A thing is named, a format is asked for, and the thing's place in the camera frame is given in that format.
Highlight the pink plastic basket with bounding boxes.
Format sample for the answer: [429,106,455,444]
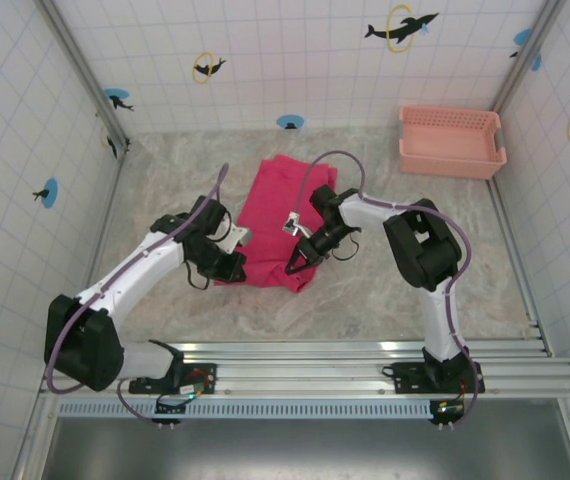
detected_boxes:
[397,104,509,181]

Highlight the pink long pants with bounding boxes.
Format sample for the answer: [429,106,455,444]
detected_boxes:
[213,153,340,295]

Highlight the white slotted cable duct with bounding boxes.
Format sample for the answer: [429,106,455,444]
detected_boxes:
[57,399,439,419]

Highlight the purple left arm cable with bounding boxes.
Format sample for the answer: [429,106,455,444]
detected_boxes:
[44,162,230,430]

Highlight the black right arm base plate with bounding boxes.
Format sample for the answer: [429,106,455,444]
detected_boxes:
[393,360,486,395]

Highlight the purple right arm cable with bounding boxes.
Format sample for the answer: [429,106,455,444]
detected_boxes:
[292,149,481,430]

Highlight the aluminium table edge rail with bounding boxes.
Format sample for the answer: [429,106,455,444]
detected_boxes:
[67,144,131,357]

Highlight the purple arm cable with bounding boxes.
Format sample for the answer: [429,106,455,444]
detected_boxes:
[292,149,481,430]
[44,162,230,430]

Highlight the aluminium mounting rail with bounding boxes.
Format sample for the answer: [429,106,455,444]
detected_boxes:
[39,341,570,400]

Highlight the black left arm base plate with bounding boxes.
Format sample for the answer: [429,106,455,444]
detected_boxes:
[128,360,219,397]

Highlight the aluminium corner post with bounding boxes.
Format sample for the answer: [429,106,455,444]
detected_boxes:
[34,0,132,154]
[492,0,566,115]

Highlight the grey metal panel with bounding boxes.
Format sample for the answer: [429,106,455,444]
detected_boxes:
[39,417,570,480]

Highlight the dolphin sticker behind post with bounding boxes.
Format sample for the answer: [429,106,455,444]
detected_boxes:
[100,127,119,160]

